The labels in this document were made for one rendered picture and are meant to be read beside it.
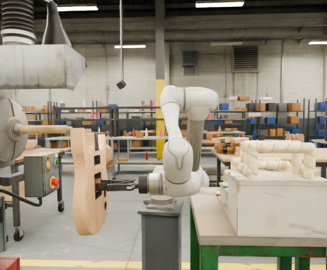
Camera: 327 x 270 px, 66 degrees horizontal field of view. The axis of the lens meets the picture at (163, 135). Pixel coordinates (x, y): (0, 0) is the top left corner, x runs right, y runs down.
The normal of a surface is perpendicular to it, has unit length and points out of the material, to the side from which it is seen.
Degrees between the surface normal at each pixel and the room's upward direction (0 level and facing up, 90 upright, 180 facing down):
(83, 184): 57
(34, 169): 90
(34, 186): 90
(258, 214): 90
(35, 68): 90
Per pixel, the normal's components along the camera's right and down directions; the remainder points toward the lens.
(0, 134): 0.98, 0.04
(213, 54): -0.04, 0.05
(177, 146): -0.01, -0.58
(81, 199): -0.03, -0.22
